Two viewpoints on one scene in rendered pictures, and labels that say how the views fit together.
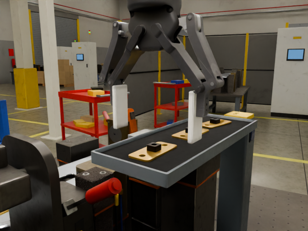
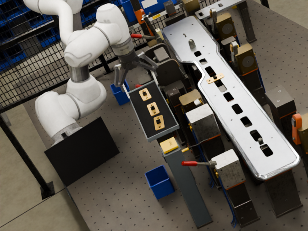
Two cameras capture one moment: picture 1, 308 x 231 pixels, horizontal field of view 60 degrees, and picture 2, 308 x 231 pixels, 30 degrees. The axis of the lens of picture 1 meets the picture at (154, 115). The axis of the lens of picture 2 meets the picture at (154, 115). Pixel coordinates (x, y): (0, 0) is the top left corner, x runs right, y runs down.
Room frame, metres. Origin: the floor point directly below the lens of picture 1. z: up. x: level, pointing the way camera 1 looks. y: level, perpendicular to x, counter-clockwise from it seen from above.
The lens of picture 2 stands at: (2.05, -1.27, 2.56)
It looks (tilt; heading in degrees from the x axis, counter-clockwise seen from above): 36 degrees down; 143
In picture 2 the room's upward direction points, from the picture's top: 24 degrees counter-clockwise
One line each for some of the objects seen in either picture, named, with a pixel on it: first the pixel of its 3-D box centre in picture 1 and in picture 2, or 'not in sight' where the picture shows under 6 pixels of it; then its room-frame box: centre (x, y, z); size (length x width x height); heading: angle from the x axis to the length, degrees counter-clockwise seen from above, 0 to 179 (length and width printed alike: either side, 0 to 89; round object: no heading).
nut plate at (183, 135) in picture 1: (190, 130); (152, 108); (0.49, -0.07, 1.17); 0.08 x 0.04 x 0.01; 142
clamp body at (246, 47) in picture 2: not in sight; (253, 76); (0.56, 0.52, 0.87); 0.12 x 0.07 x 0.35; 53
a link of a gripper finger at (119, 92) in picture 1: (120, 106); (154, 76); (0.43, 0.06, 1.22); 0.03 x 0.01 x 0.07; 145
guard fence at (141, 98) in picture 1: (158, 73); not in sight; (6.51, -0.12, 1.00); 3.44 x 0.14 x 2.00; 153
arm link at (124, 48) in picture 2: not in sight; (122, 44); (0.39, 0.00, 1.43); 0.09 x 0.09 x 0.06
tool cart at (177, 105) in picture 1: (176, 107); not in sight; (4.61, -0.39, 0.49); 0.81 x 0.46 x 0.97; 141
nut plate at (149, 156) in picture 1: (154, 148); (144, 93); (0.39, 0.00, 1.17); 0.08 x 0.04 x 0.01; 145
